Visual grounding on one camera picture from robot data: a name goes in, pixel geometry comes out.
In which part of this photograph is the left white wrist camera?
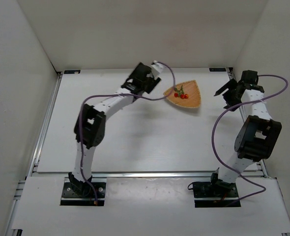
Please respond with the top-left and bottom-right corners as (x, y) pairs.
(150, 60), (165, 78)

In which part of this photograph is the left aluminium rail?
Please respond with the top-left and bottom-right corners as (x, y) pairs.
(25, 72), (63, 179)

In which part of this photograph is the woven triangular fruit basket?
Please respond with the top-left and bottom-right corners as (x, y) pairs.
(163, 80), (202, 109)

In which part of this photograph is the cherry pair with green leaves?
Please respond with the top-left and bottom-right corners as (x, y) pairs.
(174, 85), (189, 99)

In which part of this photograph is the aluminium rail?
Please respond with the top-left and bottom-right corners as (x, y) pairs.
(225, 67), (268, 177)
(25, 72), (63, 179)
(31, 170), (264, 178)

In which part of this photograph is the right aluminium rail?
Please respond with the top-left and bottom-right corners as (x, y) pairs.
(225, 67), (268, 177)

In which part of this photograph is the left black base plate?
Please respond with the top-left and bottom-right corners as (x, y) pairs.
(60, 181), (106, 207)

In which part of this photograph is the front aluminium rail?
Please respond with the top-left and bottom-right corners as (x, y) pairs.
(31, 170), (264, 178)

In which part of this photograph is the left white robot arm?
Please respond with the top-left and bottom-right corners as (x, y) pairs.
(68, 61), (163, 201)

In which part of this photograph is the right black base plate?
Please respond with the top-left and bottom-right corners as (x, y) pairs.
(187, 181), (241, 208)

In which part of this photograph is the left black corner bracket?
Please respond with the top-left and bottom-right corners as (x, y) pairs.
(64, 70), (81, 74)

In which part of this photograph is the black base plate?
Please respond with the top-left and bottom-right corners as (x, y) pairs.
(187, 181), (241, 208)
(60, 181), (106, 207)

